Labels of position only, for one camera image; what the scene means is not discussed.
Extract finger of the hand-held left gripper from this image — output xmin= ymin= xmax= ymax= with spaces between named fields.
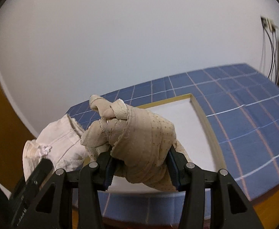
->
xmin=8 ymin=158 xmax=54 ymax=229

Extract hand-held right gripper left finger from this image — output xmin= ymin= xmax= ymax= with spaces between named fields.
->
xmin=26 ymin=151 xmax=115 ymax=229

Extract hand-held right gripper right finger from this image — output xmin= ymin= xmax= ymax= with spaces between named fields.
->
xmin=167 ymin=146 xmax=264 ymax=229

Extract white underwear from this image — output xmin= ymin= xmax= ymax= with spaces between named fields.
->
xmin=23 ymin=114 xmax=87 ymax=182

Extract shallow cardboard tray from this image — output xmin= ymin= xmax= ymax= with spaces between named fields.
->
xmin=86 ymin=93 xmax=227 ymax=196

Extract beige underwear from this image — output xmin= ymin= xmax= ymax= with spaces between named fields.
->
xmin=81 ymin=95 xmax=192 ymax=192

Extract brown wooden door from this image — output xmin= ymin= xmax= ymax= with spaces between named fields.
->
xmin=0 ymin=50 xmax=38 ymax=172

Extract blue plaid cloth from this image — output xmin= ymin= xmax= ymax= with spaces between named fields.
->
xmin=65 ymin=63 xmax=279 ymax=220

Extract dark wooden dresser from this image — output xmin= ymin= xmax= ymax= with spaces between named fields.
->
xmin=70 ymin=172 xmax=279 ymax=229

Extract black cable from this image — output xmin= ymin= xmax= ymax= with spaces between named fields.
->
xmin=264 ymin=27 xmax=273 ymax=79
xmin=272 ymin=30 xmax=278 ymax=80

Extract wall socket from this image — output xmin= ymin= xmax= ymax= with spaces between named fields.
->
xmin=261 ymin=16 xmax=276 ymax=32

